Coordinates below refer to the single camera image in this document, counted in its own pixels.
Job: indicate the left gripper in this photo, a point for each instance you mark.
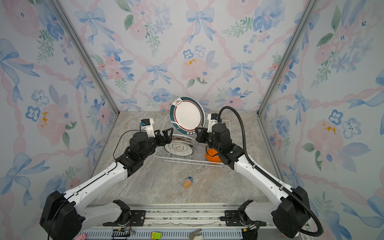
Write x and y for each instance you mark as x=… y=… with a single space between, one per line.
x=166 y=139

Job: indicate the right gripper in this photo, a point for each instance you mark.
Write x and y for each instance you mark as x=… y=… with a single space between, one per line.
x=201 y=136

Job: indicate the white wire dish rack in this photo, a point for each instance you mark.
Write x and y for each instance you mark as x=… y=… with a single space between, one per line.
x=192 y=160

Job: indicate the white plate green red rim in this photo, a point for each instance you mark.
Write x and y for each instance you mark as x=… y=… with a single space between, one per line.
x=186 y=114

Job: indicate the plate with fruit pattern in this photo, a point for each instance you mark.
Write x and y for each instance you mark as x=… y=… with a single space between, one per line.
x=183 y=138

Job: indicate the white plate black flower outline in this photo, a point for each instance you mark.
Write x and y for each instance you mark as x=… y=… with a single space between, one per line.
x=179 y=149

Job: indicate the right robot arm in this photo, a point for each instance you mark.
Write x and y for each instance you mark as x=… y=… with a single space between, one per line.
x=284 y=212

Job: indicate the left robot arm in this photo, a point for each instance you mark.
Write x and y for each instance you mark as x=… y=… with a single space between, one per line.
x=67 y=214

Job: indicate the clear glass cup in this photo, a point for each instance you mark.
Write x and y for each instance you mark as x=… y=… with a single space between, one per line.
x=199 y=151

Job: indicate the orange bowl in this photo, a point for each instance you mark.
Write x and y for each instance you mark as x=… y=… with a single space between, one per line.
x=212 y=156

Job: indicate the small ice cream toy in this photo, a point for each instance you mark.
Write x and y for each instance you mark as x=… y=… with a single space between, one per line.
x=188 y=182

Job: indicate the rubiks cube toy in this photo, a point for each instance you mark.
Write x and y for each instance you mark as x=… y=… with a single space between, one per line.
x=156 y=235

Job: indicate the pink toy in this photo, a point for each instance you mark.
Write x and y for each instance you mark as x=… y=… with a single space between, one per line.
x=81 y=237

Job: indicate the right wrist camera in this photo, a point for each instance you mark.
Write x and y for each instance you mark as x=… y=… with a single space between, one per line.
x=212 y=120

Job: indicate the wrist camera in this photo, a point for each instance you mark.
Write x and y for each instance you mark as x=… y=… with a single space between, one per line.
x=148 y=126
x=212 y=120

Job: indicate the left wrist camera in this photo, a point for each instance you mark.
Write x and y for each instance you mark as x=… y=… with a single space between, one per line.
x=148 y=126

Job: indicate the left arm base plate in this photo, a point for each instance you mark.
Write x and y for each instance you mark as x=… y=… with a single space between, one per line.
x=133 y=218

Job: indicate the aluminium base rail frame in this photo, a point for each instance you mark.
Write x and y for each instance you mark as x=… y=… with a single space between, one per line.
x=192 y=215

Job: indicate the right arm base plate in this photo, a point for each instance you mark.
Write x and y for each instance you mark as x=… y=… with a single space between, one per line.
x=235 y=218

